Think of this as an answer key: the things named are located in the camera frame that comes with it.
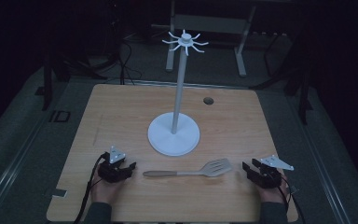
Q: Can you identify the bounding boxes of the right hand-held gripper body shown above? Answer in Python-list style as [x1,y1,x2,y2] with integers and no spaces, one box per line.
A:
[249,154,295,189]

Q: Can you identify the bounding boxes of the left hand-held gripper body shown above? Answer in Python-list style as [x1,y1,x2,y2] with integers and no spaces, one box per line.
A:
[97,145,129,184]

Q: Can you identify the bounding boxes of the grey slotted spatula wooden handle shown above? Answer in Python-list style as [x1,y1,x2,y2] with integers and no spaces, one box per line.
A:
[142,158,234,179]

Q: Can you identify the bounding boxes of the white hook stand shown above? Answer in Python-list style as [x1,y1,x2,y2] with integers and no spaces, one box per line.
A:
[147,29,210,157]

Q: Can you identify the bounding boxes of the person's right hand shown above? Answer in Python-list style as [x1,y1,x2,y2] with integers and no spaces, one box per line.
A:
[255,179,290,205]

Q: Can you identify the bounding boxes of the person's left hand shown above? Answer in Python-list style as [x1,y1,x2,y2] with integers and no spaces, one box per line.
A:
[89,170,124,205]

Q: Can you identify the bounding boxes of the black metal stand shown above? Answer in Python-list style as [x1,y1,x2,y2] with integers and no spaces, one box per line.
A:
[35,36,126,112]
[250,29,314,126]

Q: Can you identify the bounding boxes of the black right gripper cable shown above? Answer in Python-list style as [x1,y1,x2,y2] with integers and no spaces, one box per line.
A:
[271,174,307,224]

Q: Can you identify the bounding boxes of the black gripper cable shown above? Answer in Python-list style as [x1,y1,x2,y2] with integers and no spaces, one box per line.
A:
[271,174,307,224]
[73,152,110,224]

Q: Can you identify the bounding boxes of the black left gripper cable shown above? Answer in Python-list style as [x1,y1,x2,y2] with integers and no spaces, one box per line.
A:
[73,152,110,224]

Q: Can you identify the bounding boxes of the black floor cables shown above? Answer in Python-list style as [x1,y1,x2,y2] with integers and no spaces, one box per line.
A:
[113,18,144,86]

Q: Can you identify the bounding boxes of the grey metal table frame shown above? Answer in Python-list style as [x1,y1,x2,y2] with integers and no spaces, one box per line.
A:
[165,0,257,77]

